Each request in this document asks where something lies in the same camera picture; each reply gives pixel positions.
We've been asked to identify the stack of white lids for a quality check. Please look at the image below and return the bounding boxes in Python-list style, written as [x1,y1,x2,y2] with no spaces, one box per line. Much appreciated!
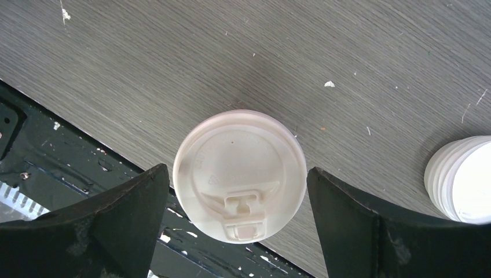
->
[424,136,490,224]

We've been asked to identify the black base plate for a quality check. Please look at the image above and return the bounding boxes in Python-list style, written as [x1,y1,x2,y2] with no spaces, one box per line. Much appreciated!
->
[1,83,308,277]

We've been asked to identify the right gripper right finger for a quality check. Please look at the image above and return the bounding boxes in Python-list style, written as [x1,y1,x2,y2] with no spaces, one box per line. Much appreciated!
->
[306,167,490,277]

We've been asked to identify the white plastic cup lid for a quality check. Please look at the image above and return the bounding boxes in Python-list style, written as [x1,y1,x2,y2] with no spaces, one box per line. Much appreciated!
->
[172,109,307,244]

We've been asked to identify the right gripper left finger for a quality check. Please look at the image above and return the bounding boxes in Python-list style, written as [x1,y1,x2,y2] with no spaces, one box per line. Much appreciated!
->
[1,164,170,277]

